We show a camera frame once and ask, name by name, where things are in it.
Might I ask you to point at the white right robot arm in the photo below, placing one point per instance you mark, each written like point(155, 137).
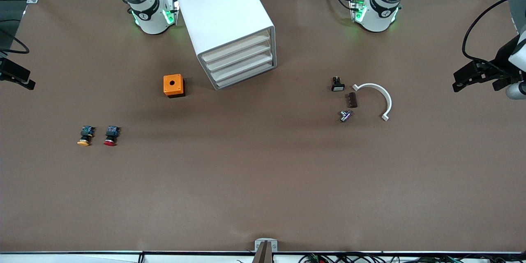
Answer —
point(150, 20)

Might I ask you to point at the black white push button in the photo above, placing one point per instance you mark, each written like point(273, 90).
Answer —
point(337, 87)

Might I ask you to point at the brown table cover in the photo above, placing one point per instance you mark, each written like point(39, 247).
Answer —
point(246, 181)

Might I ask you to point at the small purple metal connector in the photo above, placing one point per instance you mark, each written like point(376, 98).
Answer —
point(345, 116)

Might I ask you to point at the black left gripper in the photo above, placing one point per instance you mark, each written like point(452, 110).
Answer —
point(504, 58)

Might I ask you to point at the yellow push button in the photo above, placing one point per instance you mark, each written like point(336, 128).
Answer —
point(84, 141)

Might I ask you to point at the orange box with hole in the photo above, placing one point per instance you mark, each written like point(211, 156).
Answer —
point(167, 86)

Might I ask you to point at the white table edge rail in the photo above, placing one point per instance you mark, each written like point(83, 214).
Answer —
point(61, 258)

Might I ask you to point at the brown terminal block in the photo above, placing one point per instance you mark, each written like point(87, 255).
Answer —
point(352, 100)

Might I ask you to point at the red push button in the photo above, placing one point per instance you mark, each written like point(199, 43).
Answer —
point(109, 142)

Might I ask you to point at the white curved bracket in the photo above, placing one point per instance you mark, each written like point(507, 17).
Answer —
point(380, 89)

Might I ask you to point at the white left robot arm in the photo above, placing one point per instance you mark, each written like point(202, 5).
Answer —
point(376, 18)

